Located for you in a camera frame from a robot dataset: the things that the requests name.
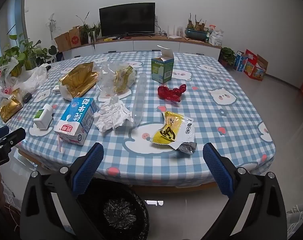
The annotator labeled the small white bottle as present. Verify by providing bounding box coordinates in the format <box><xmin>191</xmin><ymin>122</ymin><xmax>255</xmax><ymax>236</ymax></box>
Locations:
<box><xmin>33</xmin><ymin>104</ymin><xmax>53</xmax><ymax>130</ymax></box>

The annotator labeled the white printed bag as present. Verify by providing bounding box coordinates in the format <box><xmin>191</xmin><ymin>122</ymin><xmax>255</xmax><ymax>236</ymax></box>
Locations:
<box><xmin>209</xmin><ymin>30</ymin><xmax>224</xmax><ymax>47</ymax></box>

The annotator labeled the white plastic bag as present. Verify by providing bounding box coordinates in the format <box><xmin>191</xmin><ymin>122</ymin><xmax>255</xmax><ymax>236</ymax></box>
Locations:
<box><xmin>6</xmin><ymin>64</ymin><xmax>48</xmax><ymax>93</ymax></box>

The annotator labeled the grey patterned rug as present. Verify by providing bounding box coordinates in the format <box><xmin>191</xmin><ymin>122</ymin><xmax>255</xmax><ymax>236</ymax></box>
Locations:
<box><xmin>286</xmin><ymin>201</ymin><xmax>303</xmax><ymax>240</ymax></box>

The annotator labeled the large gold foil bag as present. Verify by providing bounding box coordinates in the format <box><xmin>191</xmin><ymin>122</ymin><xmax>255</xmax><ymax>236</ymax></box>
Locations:
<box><xmin>59</xmin><ymin>62</ymin><xmax>99</xmax><ymax>100</ymax></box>

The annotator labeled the small green floor plant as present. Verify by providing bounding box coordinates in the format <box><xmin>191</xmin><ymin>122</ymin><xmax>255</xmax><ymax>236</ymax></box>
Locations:
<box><xmin>219</xmin><ymin>47</ymin><xmax>236</xmax><ymax>67</ymax></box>

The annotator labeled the potted pothos plant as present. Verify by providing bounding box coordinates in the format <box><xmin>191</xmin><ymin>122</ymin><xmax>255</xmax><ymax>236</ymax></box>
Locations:
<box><xmin>0</xmin><ymin>32</ymin><xmax>58</xmax><ymax>77</ymax></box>

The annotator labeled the brown bag with red flower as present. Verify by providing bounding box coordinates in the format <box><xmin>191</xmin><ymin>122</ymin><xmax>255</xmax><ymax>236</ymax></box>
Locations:
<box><xmin>68</xmin><ymin>26</ymin><xmax>82</xmax><ymax>48</ymax></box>

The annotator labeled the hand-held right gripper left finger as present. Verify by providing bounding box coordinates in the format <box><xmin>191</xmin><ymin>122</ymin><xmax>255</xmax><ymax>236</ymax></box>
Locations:
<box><xmin>19</xmin><ymin>142</ymin><xmax>109</xmax><ymax>240</ymax></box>

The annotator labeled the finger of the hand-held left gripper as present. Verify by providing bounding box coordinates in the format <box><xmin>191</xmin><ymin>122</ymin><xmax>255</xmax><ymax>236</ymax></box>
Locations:
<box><xmin>0</xmin><ymin>125</ymin><xmax>10</xmax><ymax>142</ymax></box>
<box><xmin>0</xmin><ymin>127</ymin><xmax>26</xmax><ymax>153</ymax></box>

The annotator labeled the clear plastic tube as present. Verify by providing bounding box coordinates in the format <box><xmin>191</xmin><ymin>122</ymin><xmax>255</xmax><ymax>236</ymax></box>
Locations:
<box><xmin>131</xmin><ymin>72</ymin><xmax>147</xmax><ymax>127</ymax></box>

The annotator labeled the clear plastic bag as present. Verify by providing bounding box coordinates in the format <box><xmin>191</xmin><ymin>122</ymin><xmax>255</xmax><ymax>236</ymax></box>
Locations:
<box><xmin>95</xmin><ymin>60</ymin><xmax>138</xmax><ymax>103</ymax></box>

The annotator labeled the blue checked tablecloth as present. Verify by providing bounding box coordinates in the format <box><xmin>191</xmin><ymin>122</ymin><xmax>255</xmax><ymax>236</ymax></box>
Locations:
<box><xmin>0</xmin><ymin>51</ymin><xmax>277</xmax><ymax>187</ymax></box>

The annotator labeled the teal planter with bonsai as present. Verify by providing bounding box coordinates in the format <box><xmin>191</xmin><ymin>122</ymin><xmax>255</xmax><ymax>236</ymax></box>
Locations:
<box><xmin>185</xmin><ymin>12</ymin><xmax>210</xmax><ymax>42</ymax></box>

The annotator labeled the trailing green potted plant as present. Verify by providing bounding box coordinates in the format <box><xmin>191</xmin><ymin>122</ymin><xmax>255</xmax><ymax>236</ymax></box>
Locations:
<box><xmin>75</xmin><ymin>11</ymin><xmax>102</xmax><ymax>49</ymax></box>

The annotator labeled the white tissue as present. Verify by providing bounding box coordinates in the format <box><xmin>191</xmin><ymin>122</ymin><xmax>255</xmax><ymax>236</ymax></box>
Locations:
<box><xmin>93</xmin><ymin>96</ymin><xmax>133</xmax><ymax>132</ymax></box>

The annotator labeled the spindly dried plant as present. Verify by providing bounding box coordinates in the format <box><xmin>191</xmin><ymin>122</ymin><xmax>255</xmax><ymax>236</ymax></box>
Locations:
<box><xmin>46</xmin><ymin>12</ymin><xmax>60</xmax><ymax>40</ymax></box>

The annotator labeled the teal and white carton box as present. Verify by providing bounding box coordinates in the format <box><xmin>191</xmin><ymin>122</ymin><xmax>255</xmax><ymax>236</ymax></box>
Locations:
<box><xmin>151</xmin><ymin>45</ymin><xmax>174</xmax><ymax>84</ymax></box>

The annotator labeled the brown cardboard box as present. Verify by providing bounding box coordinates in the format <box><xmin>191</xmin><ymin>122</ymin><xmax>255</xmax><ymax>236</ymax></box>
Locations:
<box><xmin>54</xmin><ymin>32</ymin><xmax>72</xmax><ymax>52</ymax></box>

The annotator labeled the yellow snack packet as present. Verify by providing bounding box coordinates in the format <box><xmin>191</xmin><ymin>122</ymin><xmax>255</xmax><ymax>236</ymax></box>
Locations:
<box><xmin>151</xmin><ymin>111</ymin><xmax>197</xmax><ymax>155</ymax></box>

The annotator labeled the red colourful box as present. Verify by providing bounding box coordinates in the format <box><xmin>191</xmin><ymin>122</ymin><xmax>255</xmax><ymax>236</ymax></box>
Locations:
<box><xmin>244</xmin><ymin>49</ymin><xmax>269</xmax><ymax>81</ymax></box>

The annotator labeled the black television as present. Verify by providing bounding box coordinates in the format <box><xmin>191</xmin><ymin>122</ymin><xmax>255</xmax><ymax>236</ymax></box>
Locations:
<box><xmin>99</xmin><ymin>2</ymin><xmax>156</xmax><ymax>37</ymax></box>

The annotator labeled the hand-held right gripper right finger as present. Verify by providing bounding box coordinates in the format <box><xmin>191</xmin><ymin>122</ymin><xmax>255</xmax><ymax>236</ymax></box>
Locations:
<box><xmin>203</xmin><ymin>142</ymin><xmax>288</xmax><ymax>240</ymax></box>

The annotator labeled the white cabinet with wooden top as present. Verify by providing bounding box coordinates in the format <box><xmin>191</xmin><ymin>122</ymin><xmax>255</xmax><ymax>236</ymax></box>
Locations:
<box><xmin>58</xmin><ymin>34</ymin><xmax>222</xmax><ymax>62</ymax></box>

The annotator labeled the small gold foil bag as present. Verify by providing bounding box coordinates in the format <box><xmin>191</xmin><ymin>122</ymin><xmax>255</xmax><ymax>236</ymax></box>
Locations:
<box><xmin>0</xmin><ymin>89</ymin><xmax>24</xmax><ymax>123</ymax></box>

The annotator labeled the blue colourful box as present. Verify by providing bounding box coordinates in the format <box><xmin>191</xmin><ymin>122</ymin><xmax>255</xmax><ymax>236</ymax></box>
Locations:
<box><xmin>233</xmin><ymin>51</ymin><xmax>249</xmax><ymax>72</ymax></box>

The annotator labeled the blue and white milk carton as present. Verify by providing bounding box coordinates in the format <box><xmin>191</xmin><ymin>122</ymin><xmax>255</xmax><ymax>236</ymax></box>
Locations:
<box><xmin>54</xmin><ymin>97</ymin><xmax>100</xmax><ymax>147</ymax></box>

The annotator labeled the white router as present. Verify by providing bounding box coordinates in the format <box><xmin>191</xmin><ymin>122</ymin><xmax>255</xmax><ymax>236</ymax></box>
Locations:
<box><xmin>168</xmin><ymin>25</ymin><xmax>184</xmax><ymax>40</ymax></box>

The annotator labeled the black-lined trash bin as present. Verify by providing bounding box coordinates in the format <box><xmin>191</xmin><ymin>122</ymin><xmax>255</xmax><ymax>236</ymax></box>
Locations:
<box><xmin>78</xmin><ymin>177</ymin><xmax>150</xmax><ymax>240</ymax></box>

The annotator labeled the red plastic wrapper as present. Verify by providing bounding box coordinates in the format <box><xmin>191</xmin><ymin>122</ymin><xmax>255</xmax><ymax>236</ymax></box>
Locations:
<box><xmin>158</xmin><ymin>84</ymin><xmax>187</xmax><ymax>103</ymax></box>

